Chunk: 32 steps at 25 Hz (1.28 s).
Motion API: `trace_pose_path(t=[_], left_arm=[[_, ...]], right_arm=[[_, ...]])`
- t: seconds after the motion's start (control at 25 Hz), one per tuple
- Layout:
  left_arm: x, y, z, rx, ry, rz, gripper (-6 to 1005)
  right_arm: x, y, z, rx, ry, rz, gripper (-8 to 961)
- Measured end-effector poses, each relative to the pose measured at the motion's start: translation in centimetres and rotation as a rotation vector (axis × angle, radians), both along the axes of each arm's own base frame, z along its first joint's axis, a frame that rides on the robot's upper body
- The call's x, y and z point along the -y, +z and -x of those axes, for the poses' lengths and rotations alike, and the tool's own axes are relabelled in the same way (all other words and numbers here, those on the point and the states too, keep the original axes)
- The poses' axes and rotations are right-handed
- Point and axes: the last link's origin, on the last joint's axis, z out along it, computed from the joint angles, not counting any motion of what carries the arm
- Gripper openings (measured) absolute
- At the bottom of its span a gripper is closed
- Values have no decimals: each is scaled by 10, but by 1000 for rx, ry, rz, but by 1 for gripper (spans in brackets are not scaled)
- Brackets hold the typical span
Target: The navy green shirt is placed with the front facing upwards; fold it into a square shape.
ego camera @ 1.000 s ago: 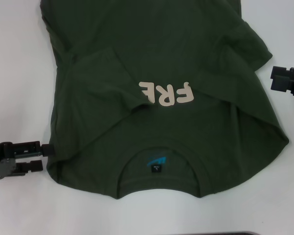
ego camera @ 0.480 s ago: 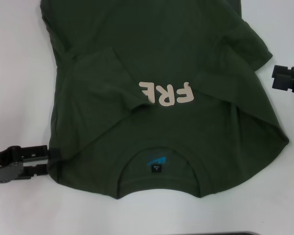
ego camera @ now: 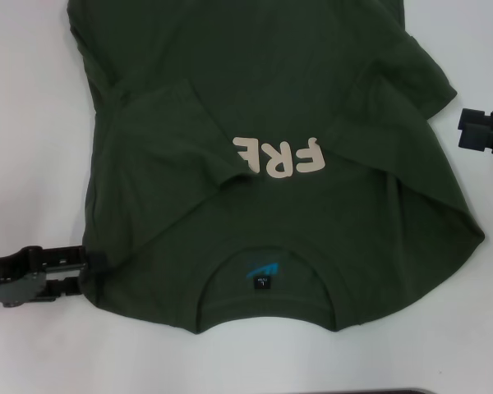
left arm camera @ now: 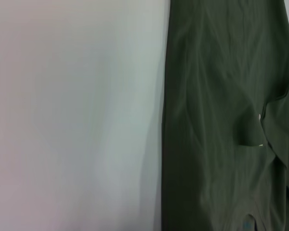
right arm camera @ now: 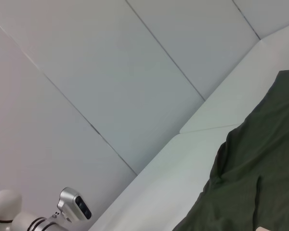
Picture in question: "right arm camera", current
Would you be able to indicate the dark green FREE print t-shirt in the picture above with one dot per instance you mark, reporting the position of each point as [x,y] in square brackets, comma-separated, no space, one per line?
[250,168]

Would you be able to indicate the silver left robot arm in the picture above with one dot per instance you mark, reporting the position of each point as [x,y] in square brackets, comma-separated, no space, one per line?
[12,216]

